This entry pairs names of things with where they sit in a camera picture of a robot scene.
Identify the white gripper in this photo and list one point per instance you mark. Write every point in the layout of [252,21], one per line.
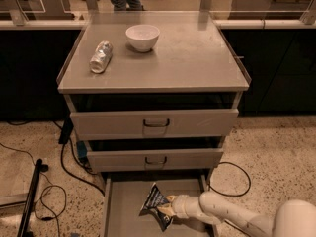
[181,205]

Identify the blue chip bag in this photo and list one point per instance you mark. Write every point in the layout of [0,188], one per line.
[155,199]

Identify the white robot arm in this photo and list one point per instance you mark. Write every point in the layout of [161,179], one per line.
[295,218]

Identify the bottom grey drawer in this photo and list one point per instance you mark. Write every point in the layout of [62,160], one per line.
[126,192]

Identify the grey drawer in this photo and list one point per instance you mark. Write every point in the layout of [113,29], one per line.
[153,154]
[137,116]
[126,192]

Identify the middle grey drawer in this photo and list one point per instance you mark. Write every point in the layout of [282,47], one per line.
[153,154]

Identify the grey drawer cabinet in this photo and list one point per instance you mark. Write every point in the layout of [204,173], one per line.
[190,56]

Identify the top grey drawer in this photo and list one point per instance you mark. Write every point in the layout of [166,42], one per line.
[137,116]

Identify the black metal bar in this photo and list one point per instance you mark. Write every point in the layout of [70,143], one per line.
[22,232]

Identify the white ceramic bowl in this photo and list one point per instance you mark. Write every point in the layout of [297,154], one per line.
[142,37]

